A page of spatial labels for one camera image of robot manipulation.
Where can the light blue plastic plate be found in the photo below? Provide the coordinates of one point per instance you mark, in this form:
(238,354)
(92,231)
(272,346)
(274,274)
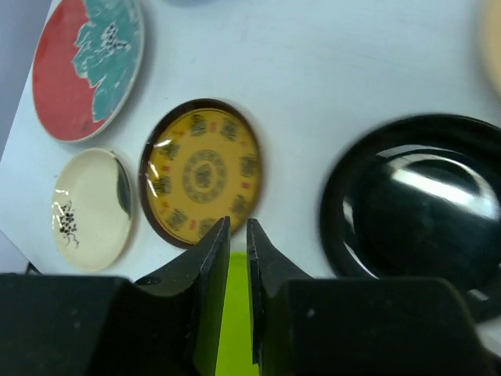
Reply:
(189,3)

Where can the orange plastic plate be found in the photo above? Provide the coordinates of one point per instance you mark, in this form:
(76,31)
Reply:
(489,41)

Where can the black glossy plate upper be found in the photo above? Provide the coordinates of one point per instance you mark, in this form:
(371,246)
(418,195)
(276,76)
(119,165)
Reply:
(419,197)

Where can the yellow patterned brown-rim plate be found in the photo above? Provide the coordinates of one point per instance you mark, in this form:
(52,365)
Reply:
(201,162)

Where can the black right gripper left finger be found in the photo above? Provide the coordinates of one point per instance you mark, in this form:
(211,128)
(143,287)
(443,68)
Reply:
(166,323)

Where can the red teal floral plate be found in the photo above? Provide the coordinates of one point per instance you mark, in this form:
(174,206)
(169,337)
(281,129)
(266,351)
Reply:
(85,66)

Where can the lime green plate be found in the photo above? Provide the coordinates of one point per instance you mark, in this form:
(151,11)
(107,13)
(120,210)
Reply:
(235,345)

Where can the cream plate with flowers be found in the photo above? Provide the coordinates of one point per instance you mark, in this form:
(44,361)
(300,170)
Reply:
(92,210)

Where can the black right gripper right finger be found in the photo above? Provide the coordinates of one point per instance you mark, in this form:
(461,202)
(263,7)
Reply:
(355,326)

